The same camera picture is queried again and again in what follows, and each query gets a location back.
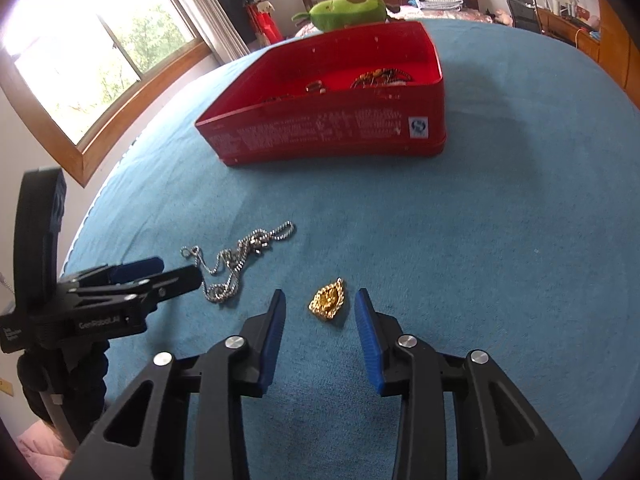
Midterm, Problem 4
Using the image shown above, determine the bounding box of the folded patterned bedding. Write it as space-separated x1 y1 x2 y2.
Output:
411 0 463 12

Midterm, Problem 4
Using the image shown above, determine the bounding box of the red tin box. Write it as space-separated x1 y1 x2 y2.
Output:
195 20 445 167

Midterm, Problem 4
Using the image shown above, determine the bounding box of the blue blanket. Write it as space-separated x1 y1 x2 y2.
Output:
60 17 640 480

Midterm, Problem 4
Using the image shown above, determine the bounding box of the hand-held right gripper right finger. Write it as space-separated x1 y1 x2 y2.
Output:
354 288 583 480

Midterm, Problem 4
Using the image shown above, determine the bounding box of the wooden framed window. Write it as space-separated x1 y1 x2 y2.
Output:
0 0 211 188

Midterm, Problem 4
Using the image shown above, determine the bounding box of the wooden desk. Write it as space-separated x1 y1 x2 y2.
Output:
537 7 601 58

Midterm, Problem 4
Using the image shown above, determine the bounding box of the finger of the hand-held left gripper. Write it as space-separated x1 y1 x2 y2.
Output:
60 257 165 291
75 266 202 313

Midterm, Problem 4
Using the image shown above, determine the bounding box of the silver chain necklace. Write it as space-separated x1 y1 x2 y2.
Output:
181 221 297 305

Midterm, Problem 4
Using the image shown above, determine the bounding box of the black hanging coat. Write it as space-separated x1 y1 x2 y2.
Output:
216 0 261 43

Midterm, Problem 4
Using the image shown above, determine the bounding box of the white curtain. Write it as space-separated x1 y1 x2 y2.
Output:
155 0 251 66

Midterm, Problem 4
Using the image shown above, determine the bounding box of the brown bead bracelet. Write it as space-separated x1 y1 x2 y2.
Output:
350 68 402 89

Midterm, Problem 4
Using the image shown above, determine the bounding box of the black office chair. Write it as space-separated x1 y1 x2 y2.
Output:
502 0 543 35

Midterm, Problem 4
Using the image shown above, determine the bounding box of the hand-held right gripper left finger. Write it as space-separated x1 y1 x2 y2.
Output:
60 289 287 480

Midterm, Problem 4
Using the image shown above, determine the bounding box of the pink cloth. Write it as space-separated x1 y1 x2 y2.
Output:
17 420 73 463

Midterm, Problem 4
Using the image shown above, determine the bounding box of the gold pendant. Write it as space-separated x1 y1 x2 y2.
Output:
307 277 347 321

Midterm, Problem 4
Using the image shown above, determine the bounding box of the green plush toy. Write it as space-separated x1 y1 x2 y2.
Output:
292 0 390 33

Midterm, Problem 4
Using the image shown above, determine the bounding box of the red hanging garment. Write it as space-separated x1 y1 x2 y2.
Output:
247 0 286 46

